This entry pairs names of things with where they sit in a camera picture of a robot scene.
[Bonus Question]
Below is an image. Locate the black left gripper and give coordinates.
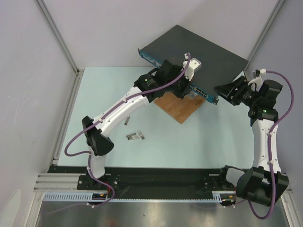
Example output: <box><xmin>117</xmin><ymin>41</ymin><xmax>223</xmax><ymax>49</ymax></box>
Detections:
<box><xmin>165</xmin><ymin>70</ymin><xmax>194</xmax><ymax>99</ymax></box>

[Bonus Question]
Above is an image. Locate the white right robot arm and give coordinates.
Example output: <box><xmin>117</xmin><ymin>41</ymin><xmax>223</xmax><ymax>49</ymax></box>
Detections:
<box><xmin>215</xmin><ymin>76</ymin><xmax>289</xmax><ymax>206</ymax></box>

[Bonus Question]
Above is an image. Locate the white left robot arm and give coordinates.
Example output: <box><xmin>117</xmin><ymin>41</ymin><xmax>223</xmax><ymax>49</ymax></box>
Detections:
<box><xmin>82</xmin><ymin>58</ymin><xmax>201</xmax><ymax>189</ymax></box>

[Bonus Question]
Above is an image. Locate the wooden base board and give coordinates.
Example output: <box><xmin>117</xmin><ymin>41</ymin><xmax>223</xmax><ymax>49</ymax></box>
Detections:
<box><xmin>153</xmin><ymin>92</ymin><xmax>206</xmax><ymax>124</ymax></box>

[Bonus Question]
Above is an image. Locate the silver SFP module upright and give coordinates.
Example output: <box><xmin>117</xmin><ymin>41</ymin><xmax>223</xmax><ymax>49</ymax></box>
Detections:
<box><xmin>124</xmin><ymin>116</ymin><xmax>130</xmax><ymax>126</ymax></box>

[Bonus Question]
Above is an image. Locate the silver SFP module on pair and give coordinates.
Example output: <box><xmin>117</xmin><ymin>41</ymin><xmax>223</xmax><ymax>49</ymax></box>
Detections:
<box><xmin>126</xmin><ymin>132</ymin><xmax>137</xmax><ymax>138</ymax></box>

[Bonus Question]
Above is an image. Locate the SFP module blue latch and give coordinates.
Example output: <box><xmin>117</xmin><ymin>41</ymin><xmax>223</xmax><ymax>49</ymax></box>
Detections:
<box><xmin>127</xmin><ymin>135</ymin><xmax>140</xmax><ymax>140</ymax></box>

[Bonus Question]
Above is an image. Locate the metal switch stand bracket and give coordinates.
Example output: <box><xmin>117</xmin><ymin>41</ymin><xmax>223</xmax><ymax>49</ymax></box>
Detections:
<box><xmin>187</xmin><ymin>91</ymin><xmax>197</xmax><ymax>99</ymax></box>

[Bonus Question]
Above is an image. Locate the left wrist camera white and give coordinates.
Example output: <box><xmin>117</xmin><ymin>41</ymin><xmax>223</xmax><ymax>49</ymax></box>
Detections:
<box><xmin>183</xmin><ymin>53</ymin><xmax>202</xmax><ymax>81</ymax></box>

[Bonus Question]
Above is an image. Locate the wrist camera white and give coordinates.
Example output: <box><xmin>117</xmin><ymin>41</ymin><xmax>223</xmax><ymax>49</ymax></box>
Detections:
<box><xmin>183</xmin><ymin>53</ymin><xmax>202</xmax><ymax>81</ymax></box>
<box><xmin>249</xmin><ymin>69</ymin><xmax>266</xmax><ymax>86</ymax></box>

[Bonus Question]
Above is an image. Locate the black blue network switch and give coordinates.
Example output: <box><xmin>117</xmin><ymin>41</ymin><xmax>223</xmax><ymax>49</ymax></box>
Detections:
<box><xmin>138</xmin><ymin>25</ymin><xmax>248</xmax><ymax>105</ymax></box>

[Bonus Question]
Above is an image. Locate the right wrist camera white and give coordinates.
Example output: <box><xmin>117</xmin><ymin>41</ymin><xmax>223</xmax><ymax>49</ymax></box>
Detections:
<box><xmin>249</xmin><ymin>69</ymin><xmax>266</xmax><ymax>86</ymax></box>

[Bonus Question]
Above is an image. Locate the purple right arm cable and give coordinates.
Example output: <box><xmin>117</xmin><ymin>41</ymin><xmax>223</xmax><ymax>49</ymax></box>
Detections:
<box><xmin>222</xmin><ymin>70</ymin><xmax>295</xmax><ymax>220</ymax></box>

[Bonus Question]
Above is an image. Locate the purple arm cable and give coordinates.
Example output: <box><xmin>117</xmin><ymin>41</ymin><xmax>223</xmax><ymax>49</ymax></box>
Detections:
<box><xmin>45</xmin><ymin>52</ymin><xmax>192</xmax><ymax>215</ymax></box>
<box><xmin>222</xmin><ymin>70</ymin><xmax>295</xmax><ymax>220</ymax></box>

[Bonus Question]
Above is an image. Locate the grey slotted cable duct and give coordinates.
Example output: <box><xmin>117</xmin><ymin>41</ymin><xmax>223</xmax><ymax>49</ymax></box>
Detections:
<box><xmin>43</xmin><ymin>191</ymin><xmax>235</xmax><ymax>203</ymax></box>

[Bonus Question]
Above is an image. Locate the aluminium frame post right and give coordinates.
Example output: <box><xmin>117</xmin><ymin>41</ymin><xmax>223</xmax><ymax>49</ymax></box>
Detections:
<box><xmin>244</xmin><ymin>0</ymin><xmax>287</xmax><ymax>72</ymax></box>

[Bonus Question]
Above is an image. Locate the aluminium frame post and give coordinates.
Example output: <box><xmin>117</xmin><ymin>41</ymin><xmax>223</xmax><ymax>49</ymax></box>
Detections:
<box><xmin>244</xmin><ymin>0</ymin><xmax>287</xmax><ymax>72</ymax></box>
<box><xmin>34</xmin><ymin>0</ymin><xmax>80</xmax><ymax>75</ymax></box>

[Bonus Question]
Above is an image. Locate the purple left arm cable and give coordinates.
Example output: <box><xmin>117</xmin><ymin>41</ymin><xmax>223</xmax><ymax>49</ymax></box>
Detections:
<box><xmin>45</xmin><ymin>52</ymin><xmax>192</xmax><ymax>215</ymax></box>

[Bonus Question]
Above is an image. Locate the aluminium frame post left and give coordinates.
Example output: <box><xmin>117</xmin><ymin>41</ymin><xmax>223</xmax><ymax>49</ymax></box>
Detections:
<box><xmin>34</xmin><ymin>0</ymin><xmax>80</xmax><ymax>75</ymax></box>

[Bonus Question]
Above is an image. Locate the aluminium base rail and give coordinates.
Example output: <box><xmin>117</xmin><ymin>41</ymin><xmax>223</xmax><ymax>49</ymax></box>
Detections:
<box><xmin>33</xmin><ymin>172</ymin><xmax>293</xmax><ymax>194</ymax></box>

